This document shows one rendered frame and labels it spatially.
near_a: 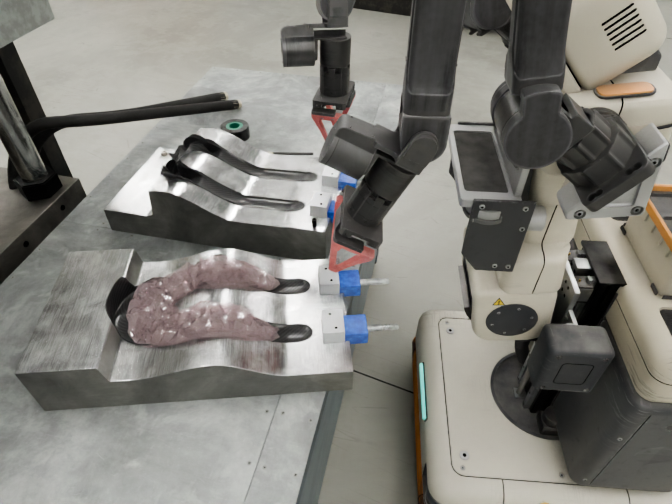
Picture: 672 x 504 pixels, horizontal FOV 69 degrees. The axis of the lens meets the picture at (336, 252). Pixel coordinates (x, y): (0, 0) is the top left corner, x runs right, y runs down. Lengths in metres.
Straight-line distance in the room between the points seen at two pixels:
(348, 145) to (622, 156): 0.33
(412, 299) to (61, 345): 1.46
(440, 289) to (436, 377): 0.67
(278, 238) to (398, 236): 1.35
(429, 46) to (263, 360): 0.52
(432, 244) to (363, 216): 1.62
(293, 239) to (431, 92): 0.52
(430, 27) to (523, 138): 0.16
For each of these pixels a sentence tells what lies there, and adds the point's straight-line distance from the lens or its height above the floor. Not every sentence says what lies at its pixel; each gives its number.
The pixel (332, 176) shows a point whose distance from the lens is 1.08.
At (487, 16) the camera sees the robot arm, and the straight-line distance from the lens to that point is 1.00.
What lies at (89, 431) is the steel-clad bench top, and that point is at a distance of 0.91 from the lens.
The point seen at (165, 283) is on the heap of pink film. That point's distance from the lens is 0.93.
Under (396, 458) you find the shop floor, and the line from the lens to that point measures 1.69.
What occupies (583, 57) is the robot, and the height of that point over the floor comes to 1.27.
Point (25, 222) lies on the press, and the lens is 1.37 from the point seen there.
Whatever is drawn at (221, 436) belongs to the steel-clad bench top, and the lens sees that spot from 0.84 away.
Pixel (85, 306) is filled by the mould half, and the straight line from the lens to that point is 0.92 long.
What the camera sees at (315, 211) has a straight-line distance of 1.01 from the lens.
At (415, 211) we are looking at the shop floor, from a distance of 2.48.
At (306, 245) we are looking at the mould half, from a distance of 1.02.
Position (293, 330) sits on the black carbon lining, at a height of 0.85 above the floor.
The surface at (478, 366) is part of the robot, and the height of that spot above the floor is 0.28.
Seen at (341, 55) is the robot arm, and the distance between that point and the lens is 0.95.
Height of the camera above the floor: 1.54
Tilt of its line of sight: 44 degrees down
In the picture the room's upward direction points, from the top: straight up
